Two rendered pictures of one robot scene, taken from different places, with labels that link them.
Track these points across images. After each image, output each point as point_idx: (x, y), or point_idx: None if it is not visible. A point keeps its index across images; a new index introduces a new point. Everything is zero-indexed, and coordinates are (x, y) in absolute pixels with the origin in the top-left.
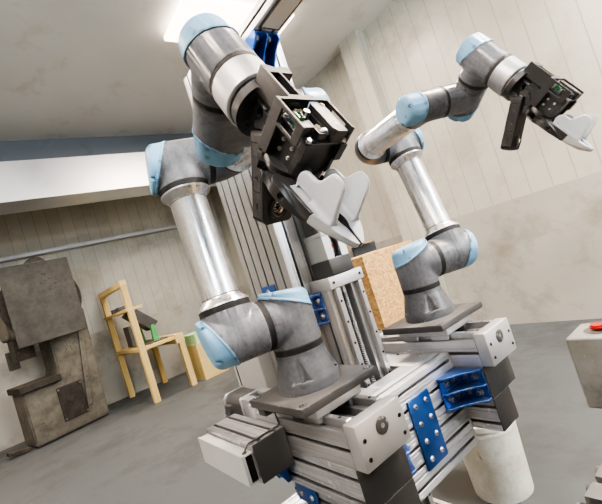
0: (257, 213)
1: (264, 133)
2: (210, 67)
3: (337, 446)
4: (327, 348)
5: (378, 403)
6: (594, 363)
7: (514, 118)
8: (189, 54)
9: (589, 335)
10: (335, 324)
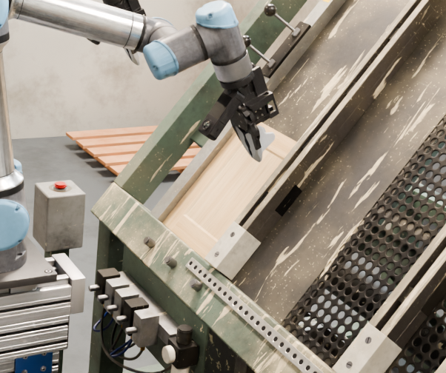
0: (215, 133)
1: (257, 103)
2: (240, 51)
3: (44, 304)
4: None
5: (63, 260)
6: (62, 215)
7: None
8: (227, 32)
9: (61, 193)
10: None
